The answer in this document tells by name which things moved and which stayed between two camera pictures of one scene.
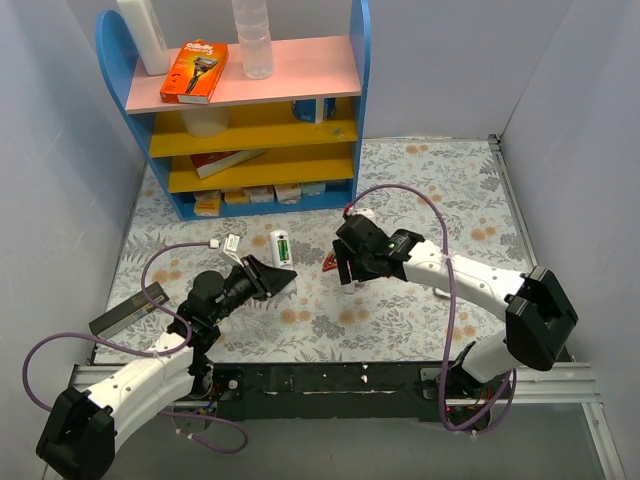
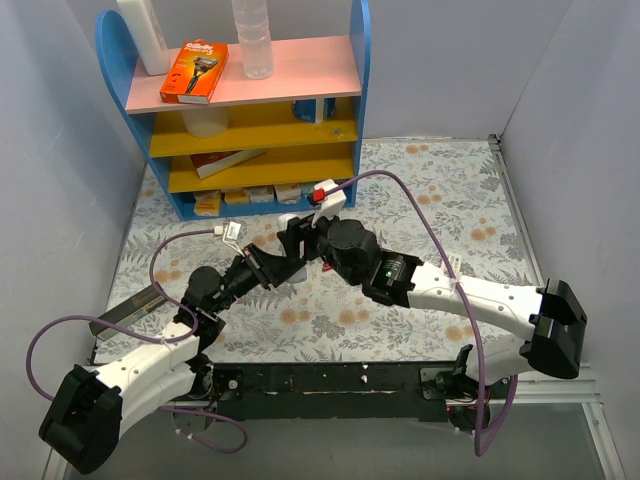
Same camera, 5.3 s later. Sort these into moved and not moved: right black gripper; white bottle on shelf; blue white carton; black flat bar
Moved: right black gripper
Not moved: white bottle on shelf; blue white carton; black flat bar
